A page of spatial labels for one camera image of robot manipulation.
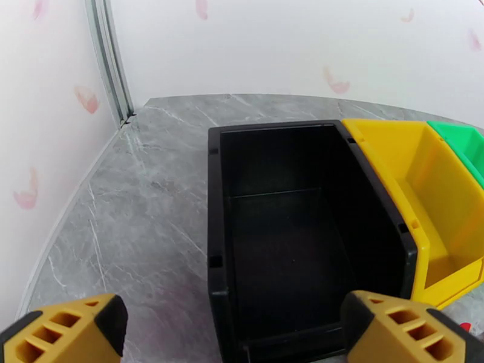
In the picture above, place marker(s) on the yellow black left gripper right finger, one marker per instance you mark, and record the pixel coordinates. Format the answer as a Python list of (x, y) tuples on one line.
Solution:
[(408, 335)]

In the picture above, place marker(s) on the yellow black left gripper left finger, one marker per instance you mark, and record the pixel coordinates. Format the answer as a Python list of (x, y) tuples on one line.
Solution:
[(68, 335)]

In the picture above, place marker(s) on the red lego brick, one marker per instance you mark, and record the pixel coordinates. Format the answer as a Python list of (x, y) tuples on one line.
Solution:
[(465, 327)]

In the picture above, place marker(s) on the yellow plastic bin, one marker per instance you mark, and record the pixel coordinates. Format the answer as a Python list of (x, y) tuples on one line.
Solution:
[(446, 191)]

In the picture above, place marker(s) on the black plastic bin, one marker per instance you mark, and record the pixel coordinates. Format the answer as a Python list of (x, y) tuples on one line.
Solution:
[(287, 241)]

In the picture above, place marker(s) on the green plastic bin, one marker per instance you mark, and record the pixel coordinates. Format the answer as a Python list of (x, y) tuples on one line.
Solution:
[(469, 142)]

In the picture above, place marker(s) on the aluminium frame post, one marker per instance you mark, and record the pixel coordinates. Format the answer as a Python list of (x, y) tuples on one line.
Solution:
[(107, 59)]

